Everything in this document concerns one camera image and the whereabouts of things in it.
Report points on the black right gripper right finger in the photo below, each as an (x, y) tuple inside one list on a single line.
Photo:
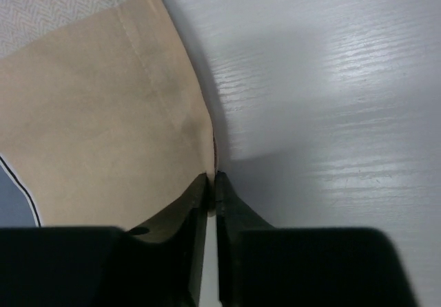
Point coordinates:
[(261, 265)]

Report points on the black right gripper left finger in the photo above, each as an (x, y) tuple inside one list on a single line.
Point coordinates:
[(157, 263)]

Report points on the blue beige plaid cloth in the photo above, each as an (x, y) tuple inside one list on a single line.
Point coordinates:
[(103, 121)]

